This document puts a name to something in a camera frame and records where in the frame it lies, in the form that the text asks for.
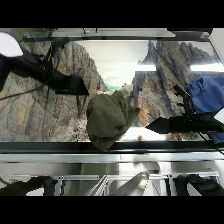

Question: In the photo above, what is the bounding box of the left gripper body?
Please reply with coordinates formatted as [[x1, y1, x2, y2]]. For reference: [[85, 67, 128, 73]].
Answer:
[[53, 75, 90, 97]]

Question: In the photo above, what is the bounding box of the black cable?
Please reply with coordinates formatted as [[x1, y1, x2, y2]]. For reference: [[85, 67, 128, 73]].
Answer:
[[0, 82, 52, 101], [198, 132, 224, 155]]

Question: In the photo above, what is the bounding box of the blue garment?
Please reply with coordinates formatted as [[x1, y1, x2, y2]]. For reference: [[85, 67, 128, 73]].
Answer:
[[184, 75, 224, 145]]

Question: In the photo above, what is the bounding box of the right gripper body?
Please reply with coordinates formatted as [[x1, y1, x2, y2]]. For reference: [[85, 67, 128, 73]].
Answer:
[[161, 115, 193, 135]]

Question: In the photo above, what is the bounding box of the olive green shirt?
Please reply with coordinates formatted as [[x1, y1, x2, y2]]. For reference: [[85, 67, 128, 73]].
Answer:
[[85, 90, 141, 153]]

